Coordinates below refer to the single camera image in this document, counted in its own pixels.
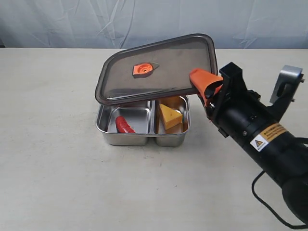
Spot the red toy sausage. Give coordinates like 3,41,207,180
115,116,135,133

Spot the stainless steel lunch box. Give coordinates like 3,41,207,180
96,96,191,147

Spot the blue-grey backdrop cloth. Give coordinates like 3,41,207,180
0,0,308,49

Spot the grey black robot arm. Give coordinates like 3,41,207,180
189,63,308,230

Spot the dark transparent lunch box lid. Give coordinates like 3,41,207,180
94,33,218,105

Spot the yellow toy cheese wedge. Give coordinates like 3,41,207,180
159,103,183,130

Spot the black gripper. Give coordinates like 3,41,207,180
189,62,295,154

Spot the black cable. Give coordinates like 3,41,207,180
251,137,308,230

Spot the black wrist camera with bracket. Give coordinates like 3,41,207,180
269,65,304,122

